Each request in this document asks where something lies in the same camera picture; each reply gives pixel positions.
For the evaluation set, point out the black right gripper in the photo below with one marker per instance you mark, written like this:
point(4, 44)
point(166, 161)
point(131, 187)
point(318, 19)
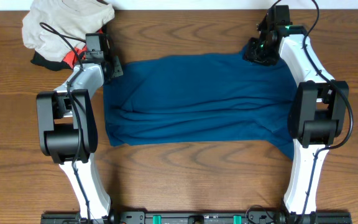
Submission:
point(250, 54)

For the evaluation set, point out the teal blue t-shirt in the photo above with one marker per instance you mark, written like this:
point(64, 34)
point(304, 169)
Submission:
point(194, 98)

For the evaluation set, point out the red-orange garment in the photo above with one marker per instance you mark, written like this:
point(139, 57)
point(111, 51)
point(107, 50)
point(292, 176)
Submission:
point(70, 58)

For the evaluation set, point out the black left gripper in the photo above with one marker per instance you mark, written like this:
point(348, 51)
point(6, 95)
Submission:
point(116, 70)

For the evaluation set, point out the black garment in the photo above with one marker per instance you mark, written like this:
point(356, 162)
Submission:
point(39, 59)

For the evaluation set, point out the black mounting rail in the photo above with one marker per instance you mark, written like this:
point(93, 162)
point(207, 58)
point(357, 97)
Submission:
point(197, 217)

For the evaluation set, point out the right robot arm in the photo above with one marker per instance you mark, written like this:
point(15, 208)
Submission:
point(320, 118)

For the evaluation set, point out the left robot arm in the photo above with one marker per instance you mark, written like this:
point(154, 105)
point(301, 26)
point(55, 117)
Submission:
point(68, 133)

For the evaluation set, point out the beige crumpled garment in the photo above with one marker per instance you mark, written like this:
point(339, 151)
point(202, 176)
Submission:
point(73, 18)

